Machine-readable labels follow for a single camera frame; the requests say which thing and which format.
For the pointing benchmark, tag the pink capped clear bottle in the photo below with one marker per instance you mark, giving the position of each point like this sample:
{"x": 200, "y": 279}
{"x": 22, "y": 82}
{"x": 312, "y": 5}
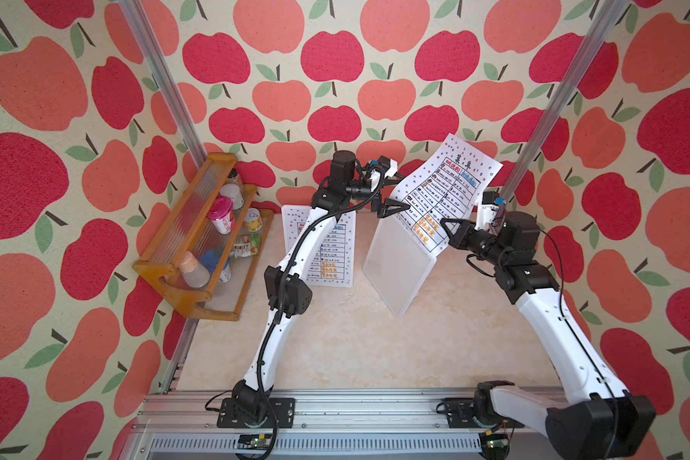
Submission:
{"x": 195, "y": 275}

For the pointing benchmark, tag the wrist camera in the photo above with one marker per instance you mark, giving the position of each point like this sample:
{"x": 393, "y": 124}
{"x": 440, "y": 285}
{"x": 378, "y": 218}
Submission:
{"x": 489, "y": 211}
{"x": 384, "y": 171}

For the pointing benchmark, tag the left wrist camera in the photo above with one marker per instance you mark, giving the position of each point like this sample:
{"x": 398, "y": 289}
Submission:
{"x": 384, "y": 171}

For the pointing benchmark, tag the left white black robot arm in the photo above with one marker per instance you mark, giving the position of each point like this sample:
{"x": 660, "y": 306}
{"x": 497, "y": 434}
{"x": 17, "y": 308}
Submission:
{"x": 287, "y": 292}

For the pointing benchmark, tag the white lidded jar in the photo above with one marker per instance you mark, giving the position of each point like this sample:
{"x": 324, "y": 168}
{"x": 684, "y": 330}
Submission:
{"x": 234, "y": 193}

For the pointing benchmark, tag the left aluminium corner post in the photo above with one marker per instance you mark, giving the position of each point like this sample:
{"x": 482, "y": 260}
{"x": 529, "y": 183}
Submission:
{"x": 140, "y": 25}

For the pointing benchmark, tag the white menu rack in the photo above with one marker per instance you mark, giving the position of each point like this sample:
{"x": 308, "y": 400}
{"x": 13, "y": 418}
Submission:
{"x": 397, "y": 265}
{"x": 328, "y": 253}

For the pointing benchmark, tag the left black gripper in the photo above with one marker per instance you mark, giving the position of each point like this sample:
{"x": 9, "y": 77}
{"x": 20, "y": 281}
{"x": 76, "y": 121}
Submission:
{"x": 384, "y": 206}

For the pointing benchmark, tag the right aluminium corner post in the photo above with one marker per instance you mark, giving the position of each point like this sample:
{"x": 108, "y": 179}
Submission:
{"x": 601, "y": 26}

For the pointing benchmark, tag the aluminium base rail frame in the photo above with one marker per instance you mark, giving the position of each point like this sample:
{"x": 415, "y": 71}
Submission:
{"x": 327, "y": 424}

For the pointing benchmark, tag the blue lid white jar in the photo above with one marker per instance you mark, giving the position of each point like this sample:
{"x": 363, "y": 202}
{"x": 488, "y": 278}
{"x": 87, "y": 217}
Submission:
{"x": 210, "y": 260}

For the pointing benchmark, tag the magenta lid white cup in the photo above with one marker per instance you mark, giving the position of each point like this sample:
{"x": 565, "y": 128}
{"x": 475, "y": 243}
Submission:
{"x": 221, "y": 215}

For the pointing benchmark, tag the green label snack packet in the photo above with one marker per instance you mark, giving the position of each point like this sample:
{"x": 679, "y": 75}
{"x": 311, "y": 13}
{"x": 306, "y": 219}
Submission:
{"x": 247, "y": 245}

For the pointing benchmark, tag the orange wooden shelf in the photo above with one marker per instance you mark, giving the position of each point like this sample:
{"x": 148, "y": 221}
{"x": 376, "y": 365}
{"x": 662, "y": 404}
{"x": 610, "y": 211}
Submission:
{"x": 187, "y": 229}

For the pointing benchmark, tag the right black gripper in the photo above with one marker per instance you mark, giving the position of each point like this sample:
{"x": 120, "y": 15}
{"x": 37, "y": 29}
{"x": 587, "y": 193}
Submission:
{"x": 458, "y": 240}

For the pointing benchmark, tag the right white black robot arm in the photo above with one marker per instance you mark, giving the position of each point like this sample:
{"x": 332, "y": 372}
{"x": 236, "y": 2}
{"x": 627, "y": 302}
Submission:
{"x": 602, "y": 419}

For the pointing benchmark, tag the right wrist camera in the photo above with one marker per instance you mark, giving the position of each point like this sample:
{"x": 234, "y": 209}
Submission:
{"x": 489, "y": 211}

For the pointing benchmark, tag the aluminium corner post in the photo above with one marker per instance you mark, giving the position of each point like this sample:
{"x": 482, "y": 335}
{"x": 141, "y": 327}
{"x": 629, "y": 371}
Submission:
{"x": 601, "y": 26}
{"x": 140, "y": 25}

